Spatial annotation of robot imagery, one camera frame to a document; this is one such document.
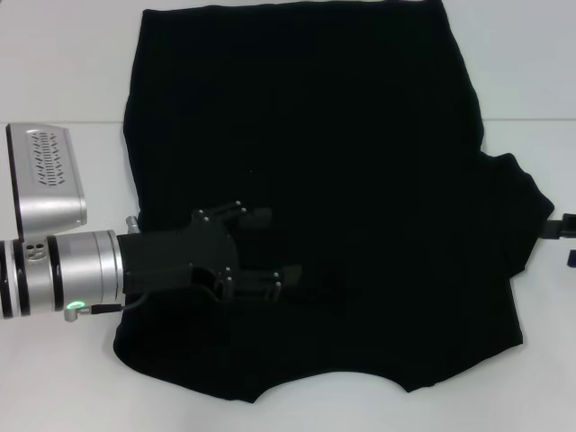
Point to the small silver connector stub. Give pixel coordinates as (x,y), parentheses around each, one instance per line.
(132,222)

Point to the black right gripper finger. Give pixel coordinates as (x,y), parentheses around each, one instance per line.
(572,259)
(568,227)

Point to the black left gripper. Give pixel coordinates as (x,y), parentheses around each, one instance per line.
(180,256)

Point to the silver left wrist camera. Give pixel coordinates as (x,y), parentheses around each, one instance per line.
(45,198)

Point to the black t-shirt with white print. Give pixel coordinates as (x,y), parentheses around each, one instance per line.
(337,135)

